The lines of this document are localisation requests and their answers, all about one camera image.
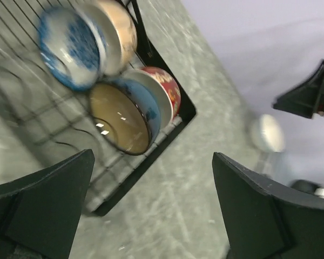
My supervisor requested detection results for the plain white bowl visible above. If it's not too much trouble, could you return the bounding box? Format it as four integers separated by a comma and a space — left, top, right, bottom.
249, 114, 286, 153

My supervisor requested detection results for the cream bowl with brown outside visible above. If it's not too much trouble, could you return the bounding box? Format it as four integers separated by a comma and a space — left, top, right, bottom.
94, 1, 138, 75

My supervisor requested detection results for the black wire dish rack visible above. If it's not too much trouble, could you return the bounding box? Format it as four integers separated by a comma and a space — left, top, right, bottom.
0, 1, 196, 216

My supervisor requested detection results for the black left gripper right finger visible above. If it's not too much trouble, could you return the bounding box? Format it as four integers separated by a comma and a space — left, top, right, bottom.
212, 153, 324, 258

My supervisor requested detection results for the brown interior dark bowl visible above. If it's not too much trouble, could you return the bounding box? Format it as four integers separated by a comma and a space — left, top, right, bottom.
89, 78, 161, 156

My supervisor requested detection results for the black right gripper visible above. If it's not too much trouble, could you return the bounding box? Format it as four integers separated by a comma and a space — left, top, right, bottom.
272, 59, 324, 119

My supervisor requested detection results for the blue white patterned bowl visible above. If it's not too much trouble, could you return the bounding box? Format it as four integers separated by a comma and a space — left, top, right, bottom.
37, 6, 100, 91

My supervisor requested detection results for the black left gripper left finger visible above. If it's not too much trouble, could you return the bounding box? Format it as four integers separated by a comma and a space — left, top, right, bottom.
0, 149, 95, 258

